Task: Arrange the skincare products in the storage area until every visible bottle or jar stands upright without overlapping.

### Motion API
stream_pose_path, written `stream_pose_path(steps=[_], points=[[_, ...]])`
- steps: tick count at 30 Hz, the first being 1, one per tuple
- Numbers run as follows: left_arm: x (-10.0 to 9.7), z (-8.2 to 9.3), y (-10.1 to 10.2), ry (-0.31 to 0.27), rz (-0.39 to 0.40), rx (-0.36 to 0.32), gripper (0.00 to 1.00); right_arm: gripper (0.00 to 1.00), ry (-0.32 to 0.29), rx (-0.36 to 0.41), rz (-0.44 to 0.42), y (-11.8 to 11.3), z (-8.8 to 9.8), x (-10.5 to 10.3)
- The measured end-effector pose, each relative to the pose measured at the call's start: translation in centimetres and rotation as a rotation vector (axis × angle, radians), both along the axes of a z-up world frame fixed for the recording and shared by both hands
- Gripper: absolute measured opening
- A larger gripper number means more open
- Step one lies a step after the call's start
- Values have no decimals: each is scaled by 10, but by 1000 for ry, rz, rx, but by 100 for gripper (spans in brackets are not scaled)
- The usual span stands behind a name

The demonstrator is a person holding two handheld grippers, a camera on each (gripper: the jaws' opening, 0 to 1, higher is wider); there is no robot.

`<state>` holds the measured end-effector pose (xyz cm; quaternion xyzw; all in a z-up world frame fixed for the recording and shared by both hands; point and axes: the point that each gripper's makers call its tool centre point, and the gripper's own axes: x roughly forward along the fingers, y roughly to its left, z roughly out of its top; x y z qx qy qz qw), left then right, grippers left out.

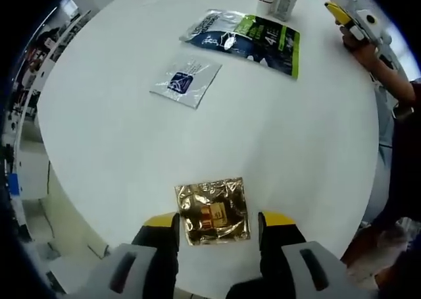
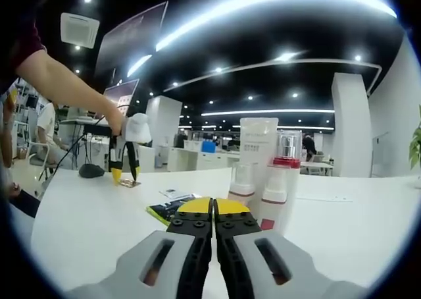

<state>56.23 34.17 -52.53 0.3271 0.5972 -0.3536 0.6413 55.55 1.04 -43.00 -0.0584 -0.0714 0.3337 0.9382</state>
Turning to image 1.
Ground green and blue packet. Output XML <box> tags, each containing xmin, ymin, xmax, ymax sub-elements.
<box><xmin>178</xmin><ymin>9</ymin><xmax>302</xmax><ymax>81</ymax></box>

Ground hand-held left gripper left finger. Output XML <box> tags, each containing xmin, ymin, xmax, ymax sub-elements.
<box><xmin>108</xmin><ymin>212</ymin><xmax>182</xmax><ymax>299</ymax></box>

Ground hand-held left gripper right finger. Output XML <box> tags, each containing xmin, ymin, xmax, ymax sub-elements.
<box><xmin>258</xmin><ymin>211</ymin><xmax>348</xmax><ymax>299</ymax></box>

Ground clear sachet dark print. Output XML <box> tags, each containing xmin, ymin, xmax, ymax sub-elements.
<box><xmin>149</xmin><ymin>53</ymin><xmax>223</xmax><ymax>111</ymax></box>

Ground blue storage box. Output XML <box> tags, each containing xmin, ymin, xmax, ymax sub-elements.
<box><xmin>8</xmin><ymin>173</ymin><xmax>20</xmax><ymax>196</ymax></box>

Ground gold foil sachet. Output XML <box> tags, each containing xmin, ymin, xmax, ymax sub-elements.
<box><xmin>174</xmin><ymin>177</ymin><xmax>252</xmax><ymax>246</ymax></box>

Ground person's right hand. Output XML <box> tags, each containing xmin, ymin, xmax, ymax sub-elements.
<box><xmin>339</xmin><ymin>26</ymin><xmax>380</xmax><ymax>67</ymax></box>

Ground person's grey trousers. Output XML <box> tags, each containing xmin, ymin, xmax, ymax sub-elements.
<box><xmin>376</xmin><ymin>81</ymin><xmax>396</xmax><ymax>184</ymax></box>

